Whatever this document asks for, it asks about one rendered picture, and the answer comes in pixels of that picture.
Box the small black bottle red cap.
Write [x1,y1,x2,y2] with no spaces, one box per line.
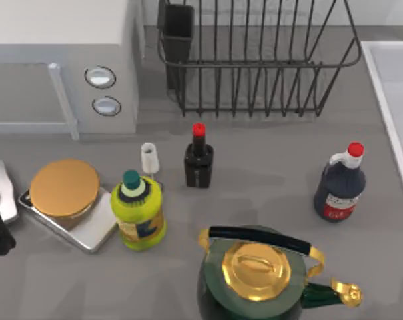
[183,122,215,189]

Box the white stemmed glass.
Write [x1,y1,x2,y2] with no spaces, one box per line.
[140,142,165,191]

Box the yellow-green bottle green cap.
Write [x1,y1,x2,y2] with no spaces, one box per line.
[110,169,167,252]

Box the small round microwave knob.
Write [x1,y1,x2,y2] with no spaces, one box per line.
[91,95,123,117]

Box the black utensil holder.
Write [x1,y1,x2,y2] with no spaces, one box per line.
[157,0,196,91]

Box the large round microwave knob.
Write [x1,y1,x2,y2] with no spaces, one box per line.
[84,65,117,90]

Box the green kettle gold lid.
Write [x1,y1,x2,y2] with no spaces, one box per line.
[197,226,364,320]

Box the silver kitchen scale gold plate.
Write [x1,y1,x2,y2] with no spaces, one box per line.
[17,159,119,255]

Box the large dark bottle red cap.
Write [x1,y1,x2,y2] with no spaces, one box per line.
[313,141,368,224]

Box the pale microwave oven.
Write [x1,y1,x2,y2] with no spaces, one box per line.
[0,0,146,141]

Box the microwave oven door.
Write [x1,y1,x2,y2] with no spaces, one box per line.
[0,61,73,127]

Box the white sink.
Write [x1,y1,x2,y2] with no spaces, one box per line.
[360,40,403,218]

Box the pale microwave door handle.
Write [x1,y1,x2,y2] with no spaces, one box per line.
[47,62,80,141]

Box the black wire dish rack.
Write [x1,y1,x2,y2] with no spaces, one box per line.
[156,0,362,119]

